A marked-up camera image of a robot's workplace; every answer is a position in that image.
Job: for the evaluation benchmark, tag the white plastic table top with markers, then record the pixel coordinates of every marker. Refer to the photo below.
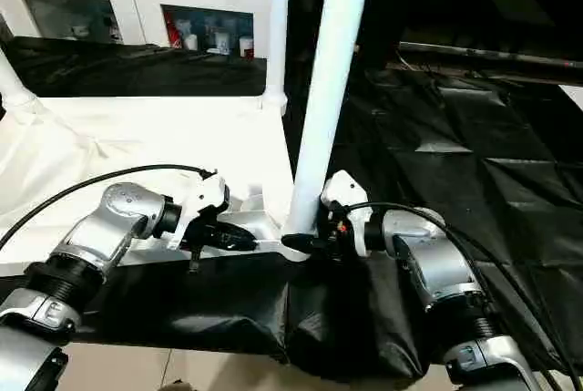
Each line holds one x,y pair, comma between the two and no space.
136,136

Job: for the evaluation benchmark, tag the white plastic table leg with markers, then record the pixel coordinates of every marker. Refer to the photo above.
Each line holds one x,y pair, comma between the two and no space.
13,81
278,22
328,67

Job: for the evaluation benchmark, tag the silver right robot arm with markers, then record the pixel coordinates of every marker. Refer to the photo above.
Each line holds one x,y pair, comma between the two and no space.
437,263

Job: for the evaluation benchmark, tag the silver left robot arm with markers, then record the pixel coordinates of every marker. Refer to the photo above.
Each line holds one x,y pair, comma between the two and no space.
105,222

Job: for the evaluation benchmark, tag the black plastic mat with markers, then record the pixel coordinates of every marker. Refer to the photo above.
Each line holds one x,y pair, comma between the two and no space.
455,158

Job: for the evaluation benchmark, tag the small white cup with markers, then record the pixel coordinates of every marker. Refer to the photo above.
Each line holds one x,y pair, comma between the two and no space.
246,46
191,41

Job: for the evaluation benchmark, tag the red box in cabinet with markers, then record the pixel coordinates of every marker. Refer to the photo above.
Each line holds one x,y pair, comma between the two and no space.
170,31

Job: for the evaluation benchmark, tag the white flat board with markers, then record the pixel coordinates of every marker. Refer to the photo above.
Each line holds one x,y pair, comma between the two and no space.
573,97

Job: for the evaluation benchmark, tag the dark metal rail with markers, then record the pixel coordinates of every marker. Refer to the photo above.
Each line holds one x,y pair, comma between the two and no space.
492,56

